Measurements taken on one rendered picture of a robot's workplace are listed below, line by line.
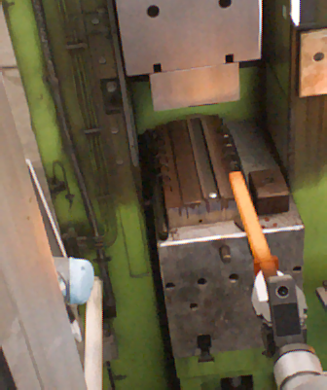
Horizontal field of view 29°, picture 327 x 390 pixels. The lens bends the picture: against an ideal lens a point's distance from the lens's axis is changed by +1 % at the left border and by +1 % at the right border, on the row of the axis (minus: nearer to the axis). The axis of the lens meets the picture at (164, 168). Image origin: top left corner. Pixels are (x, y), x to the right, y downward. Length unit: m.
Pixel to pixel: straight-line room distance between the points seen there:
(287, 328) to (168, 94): 0.61
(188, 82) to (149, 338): 1.03
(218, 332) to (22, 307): 1.71
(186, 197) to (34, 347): 1.45
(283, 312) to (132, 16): 0.67
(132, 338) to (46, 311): 1.98
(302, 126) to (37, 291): 1.56
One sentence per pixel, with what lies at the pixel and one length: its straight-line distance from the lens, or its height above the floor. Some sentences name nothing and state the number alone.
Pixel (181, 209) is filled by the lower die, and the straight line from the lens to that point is 1.62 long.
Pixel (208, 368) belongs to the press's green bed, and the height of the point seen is 0.40.
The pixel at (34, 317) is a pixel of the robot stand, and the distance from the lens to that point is 0.18.
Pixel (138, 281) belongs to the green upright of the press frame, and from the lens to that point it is 1.98.
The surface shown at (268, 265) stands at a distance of 1.22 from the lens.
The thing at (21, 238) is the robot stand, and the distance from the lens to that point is 0.17.
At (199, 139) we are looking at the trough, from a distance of 1.86.
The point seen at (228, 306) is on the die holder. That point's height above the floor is 0.66.
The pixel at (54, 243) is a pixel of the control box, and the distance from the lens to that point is 1.52.
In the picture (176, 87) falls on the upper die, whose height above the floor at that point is 1.32.
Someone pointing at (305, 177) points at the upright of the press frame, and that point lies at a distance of 1.81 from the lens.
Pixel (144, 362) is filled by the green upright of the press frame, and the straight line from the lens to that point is 2.26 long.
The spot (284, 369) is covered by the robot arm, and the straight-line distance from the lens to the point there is 1.06.
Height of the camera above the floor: 1.99
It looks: 35 degrees down
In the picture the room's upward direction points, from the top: 7 degrees counter-clockwise
